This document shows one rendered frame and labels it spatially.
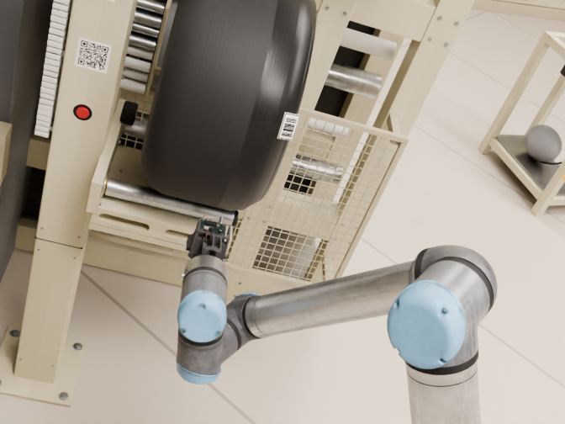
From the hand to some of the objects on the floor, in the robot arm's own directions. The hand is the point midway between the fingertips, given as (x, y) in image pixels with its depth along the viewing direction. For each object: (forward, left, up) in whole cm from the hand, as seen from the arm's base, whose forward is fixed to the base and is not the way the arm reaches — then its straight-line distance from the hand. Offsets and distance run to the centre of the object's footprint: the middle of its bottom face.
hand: (208, 226), depth 180 cm
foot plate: (+46, -5, -102) cm, 112 cm away
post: (+46, -5, -102) cm, 112 cm away
